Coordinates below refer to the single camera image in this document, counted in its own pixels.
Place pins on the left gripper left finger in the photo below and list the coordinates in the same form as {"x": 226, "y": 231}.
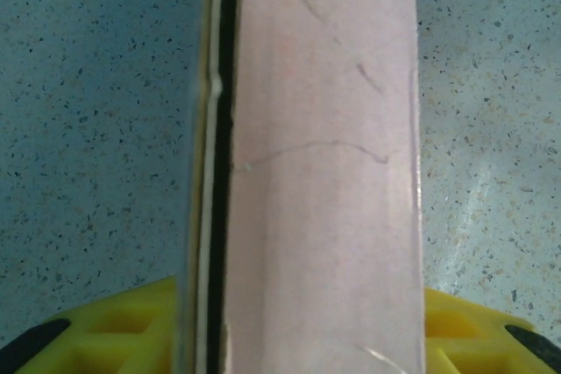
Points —
{"x": 109, "y": 339}

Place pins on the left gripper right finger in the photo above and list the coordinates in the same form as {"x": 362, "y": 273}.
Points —
{"x": 473, "y": 343}

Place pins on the pink paper box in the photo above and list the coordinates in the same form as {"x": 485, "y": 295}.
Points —
{"x": 324, "y": 172}

